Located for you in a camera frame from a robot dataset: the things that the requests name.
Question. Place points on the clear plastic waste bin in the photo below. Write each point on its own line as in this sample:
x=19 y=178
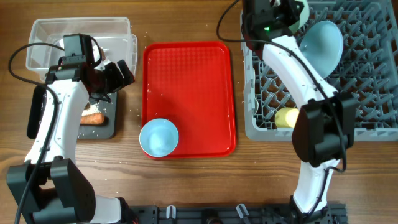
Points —
x=112 y=33

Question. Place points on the green bowl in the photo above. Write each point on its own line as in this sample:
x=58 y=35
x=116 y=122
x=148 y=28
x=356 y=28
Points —
x=303 y=11

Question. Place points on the black waste tray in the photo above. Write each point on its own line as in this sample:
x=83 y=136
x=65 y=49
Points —
x=104 y=131

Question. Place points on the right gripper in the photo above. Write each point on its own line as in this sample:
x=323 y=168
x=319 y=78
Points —
x=291 y=15

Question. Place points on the red serving tray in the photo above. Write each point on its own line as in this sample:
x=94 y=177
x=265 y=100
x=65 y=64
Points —
x=191 y=85

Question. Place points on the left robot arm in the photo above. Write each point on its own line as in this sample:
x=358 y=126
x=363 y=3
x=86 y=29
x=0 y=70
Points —
x=48 y=187

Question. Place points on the grey dishwasher rack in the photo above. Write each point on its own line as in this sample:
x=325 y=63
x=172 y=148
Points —
x=367 y=70

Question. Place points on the yellow plastic cup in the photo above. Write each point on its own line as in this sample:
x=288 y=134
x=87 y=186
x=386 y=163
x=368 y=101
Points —
x=286 y=117

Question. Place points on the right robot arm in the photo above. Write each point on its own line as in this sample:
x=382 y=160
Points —
x=325 y=126

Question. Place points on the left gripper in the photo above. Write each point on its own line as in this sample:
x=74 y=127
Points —
x=117 y=81

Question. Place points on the large light blue plate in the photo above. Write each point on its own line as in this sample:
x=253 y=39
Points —
x=322 y=45

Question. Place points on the orange sweet potato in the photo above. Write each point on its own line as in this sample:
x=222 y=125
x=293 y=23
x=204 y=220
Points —
x=96 y=119

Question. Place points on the small light blue bowl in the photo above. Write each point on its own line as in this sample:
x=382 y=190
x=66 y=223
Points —
x=159 y=137

